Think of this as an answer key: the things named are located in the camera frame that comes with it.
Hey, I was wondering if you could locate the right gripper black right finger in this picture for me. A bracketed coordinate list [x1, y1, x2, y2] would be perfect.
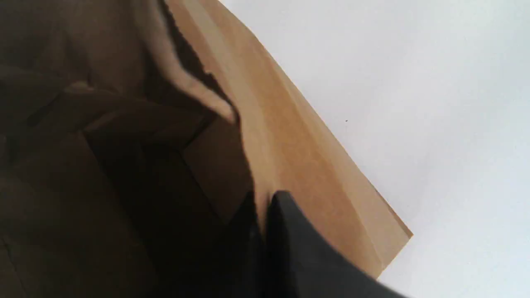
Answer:
[265, 191, 401, 298]

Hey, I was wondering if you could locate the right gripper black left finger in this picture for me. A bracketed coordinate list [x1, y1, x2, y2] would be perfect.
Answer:
[226, 191, 264, 298]

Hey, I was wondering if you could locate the brown paper bag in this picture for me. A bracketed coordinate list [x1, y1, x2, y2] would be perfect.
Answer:
[1, 0, 412, 298]

